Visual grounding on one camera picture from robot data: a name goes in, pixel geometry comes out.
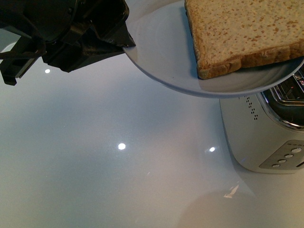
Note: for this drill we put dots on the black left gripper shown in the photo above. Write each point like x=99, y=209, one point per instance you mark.
x=67, y=34

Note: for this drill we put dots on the silver two-slot toaster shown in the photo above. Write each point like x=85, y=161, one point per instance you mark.
x=265, y=131

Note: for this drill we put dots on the slice of brown bread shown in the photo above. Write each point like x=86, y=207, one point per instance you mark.
x=232, y=34

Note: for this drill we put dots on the light blue ceramic plate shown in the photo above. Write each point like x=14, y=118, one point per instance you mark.
x=164, y=52

